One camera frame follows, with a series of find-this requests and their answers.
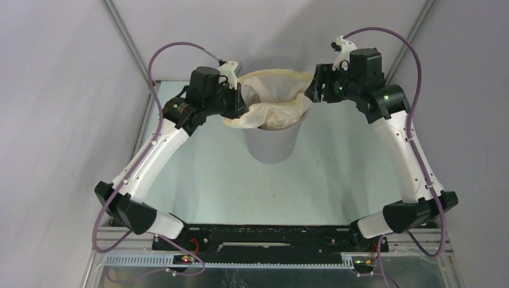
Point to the aluminium frame post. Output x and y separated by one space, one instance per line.
412 36
125 36

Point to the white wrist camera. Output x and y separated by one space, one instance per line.
230 70
343 48

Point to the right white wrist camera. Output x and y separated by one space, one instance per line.
343 48

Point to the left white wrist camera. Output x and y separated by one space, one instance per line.
230 70

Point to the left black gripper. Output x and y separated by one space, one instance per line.
239 108

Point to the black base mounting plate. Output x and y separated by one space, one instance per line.
273 243

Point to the grey plastic trash bin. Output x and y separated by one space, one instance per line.
272 147

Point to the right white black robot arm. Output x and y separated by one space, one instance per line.
386 109

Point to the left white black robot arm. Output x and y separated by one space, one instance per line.
210 91

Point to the translucent cream trash bag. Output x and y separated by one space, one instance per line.
275 99

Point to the left aluminium floor rail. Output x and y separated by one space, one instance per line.
143 124

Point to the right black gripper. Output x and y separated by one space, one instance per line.
322 83

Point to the right aluminium frame post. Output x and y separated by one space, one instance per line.
412 36

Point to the left aluminium frame post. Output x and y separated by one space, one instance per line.
125 36

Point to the grey slotted cable duct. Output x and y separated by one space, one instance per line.
175 261

